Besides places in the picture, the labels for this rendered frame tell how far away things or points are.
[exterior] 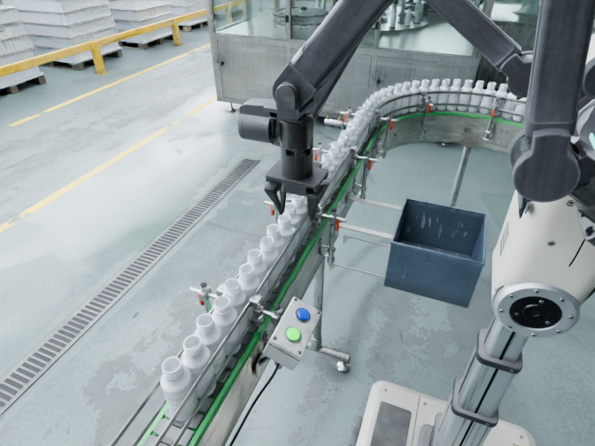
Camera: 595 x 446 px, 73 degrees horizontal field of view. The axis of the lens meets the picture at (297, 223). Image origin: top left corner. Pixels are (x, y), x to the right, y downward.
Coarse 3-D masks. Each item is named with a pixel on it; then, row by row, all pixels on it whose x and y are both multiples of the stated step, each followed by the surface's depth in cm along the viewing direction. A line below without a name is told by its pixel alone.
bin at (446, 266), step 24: (408, 216) 170; (432, 216) 166; (456, 216) 161; (480, 216) 158; (360, 240) 180; (408, 240) 176; (432, 240) 172; (456, 240) 168; (480, 240) 153; (336, 264) 166; (408, 264) 145; (432, 264) 142; (456, 264) 138; (480, 264) 134; (408, 288) 152; (432, 288) 148; (456, 288) 144
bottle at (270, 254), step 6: (264, 240) 110; (270, 240) 111; (264, 246) 108; (270, 246) 108; (264, 252) 109; (270, 252) 109; (276, 252) 111; (264, 258) 109; (270, 258) 109; (276, 258) 111; (270, 264) 110; (276, 270) 113; (270, 276) 113; (276, 276) 114; (270, 282) 114
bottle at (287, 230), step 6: (282, 216) 119; (288, 216) 119; (282, 222) 117; (288, 222) 117; (282, 228) 118; (288, 228) 118; (294, 228) 120; (282, 234) 118; (288, 234) 118; (288, 240) 119; (294, 240) 122; (294, 246) 123; (288, 252) 122; (288, 258) 124; (294, 258) 126
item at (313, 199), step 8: (288, 184) 71; (328, 184) 76; (288, 192) 72; (296, 192) 72; (304, 192) 71; (312, 192) 72; (320, 192) 72; (312, 200) 71; (320, 200) 77; (312, 208) 74; (312, 216) 76
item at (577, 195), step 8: (584, 184) 54; (592, 184) 53; (576, 192) 55; (584, 192) 54; (592, 192) 54; (576, 200) 58; (584, 200) 55; (592, 200) 54; (584, 208) 56; (592, 208) 55; (584, 216) 60; (592, 216) 56; (584, 224) 59; (592, 224) 58; (584, 232) 58; (592, 232) 58; (592, 240) 56
